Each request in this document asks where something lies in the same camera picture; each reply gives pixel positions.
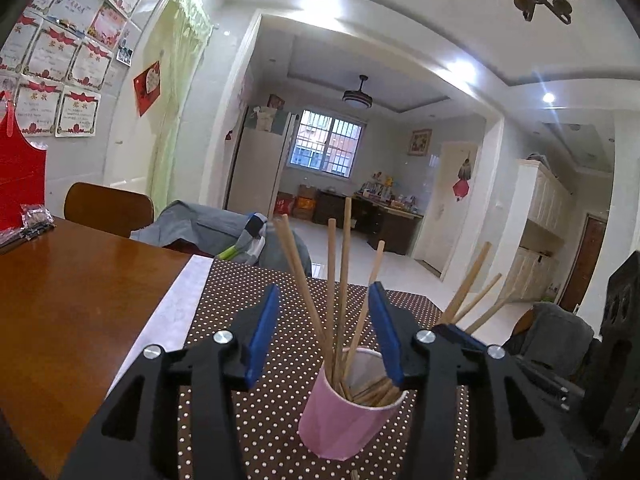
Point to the pile of wooden chopsticks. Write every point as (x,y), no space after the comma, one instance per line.
(343,285)

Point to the ceiling fan lamp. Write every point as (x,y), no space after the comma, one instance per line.
(357,97)

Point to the white and green cloth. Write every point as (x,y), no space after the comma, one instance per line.
(247,242)

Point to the long wooden chopstick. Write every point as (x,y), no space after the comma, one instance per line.
(492,312)
(482,292)
(472,275)

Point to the white marbled mat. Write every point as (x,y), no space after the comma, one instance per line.
(170,310)

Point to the red door decoration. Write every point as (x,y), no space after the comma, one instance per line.
(462,185)

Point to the barred window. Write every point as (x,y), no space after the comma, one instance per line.
(325,145)

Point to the light green curtain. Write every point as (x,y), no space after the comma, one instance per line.
(175,110)

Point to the small photo prints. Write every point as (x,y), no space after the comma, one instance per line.
(125,52)

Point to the red diamond wall decoration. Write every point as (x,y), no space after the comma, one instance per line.
(148,87)

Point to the small framed wall picture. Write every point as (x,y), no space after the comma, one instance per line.
(419,142)

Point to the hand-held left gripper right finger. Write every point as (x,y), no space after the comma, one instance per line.
(385,330)

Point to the brown dotted placemat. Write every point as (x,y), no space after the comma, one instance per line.
(225,300)

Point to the brown wooden door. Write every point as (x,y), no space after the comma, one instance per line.
(585,265)

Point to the white tall cabinet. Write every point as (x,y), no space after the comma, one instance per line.
(542,210)

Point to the red plastic bag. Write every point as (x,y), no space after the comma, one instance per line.
(20,175)

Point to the white door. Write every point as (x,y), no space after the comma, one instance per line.
(440,225)

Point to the red cardboard box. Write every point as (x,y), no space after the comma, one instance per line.
(284,206)

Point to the wooden chair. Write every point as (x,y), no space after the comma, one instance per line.
(520,330)
(110,207)

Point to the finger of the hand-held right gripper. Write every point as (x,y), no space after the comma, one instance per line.
(460,337)

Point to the grey cloth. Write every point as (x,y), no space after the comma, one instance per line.
(562,335)

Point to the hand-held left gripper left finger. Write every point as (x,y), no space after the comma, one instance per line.
(262,335)

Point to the grey jacket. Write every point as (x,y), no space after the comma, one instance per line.
(200,225)

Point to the dark wooden desk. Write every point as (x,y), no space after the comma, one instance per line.
(395,232)

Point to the white refrigerator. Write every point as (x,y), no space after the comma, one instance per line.
(255,165)

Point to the pink paper cup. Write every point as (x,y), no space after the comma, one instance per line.
(340,425)

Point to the orange cardboard box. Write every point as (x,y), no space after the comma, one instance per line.
(304,205)

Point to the clear plastic packet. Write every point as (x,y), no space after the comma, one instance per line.
(37,217)

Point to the row of small desk items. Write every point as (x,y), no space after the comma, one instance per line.
(390,195)

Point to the wall of award certificates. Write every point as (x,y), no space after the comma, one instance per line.
(50,50)

